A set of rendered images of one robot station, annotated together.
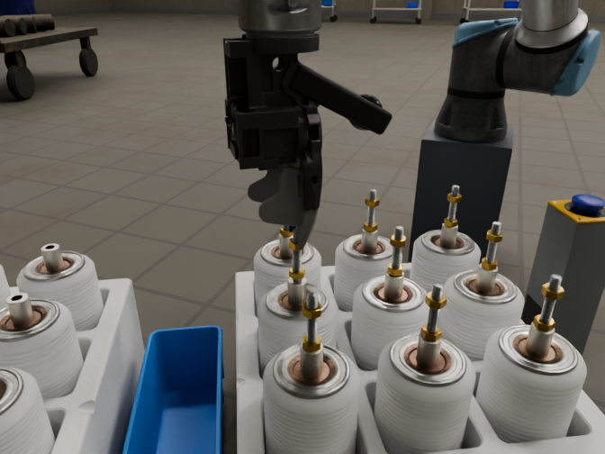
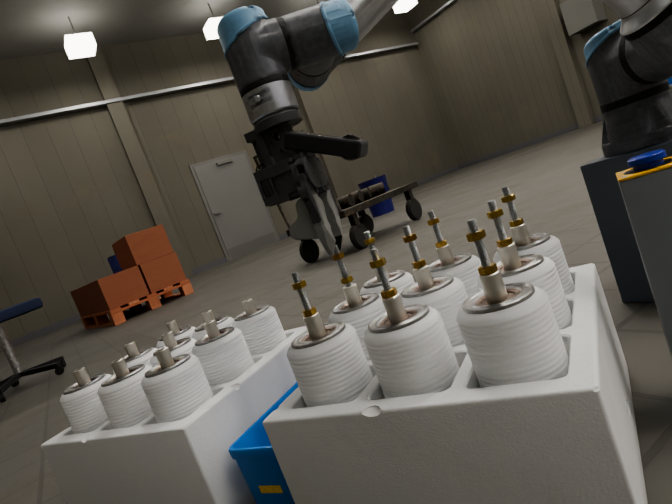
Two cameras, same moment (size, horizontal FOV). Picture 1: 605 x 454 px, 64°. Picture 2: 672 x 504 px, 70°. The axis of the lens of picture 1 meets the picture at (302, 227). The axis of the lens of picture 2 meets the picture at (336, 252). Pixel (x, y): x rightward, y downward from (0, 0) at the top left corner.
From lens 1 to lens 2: 48 cm
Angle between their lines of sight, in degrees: 42
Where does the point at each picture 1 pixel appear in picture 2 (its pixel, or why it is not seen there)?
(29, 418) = (185, 376)
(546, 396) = (484, 334)
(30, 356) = (209, 354)
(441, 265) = not seen: hidden behind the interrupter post
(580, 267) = (656, 231)
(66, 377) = (234, 373)
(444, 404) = (389, 345)
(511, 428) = (483, 378)
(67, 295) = (252, 328)
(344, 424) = (331, 371)
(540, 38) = (634, 20)
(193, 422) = not seen: hidden behind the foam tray
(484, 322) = not seen: hidden behind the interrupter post
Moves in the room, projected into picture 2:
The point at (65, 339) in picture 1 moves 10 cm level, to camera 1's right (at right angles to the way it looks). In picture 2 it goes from (231, 346) to (268, 340)
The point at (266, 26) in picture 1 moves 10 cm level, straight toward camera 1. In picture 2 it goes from (253, 118) to (202, 121)
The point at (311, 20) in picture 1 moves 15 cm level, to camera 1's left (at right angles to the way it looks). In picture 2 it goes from (276, 103) to (211, 142)
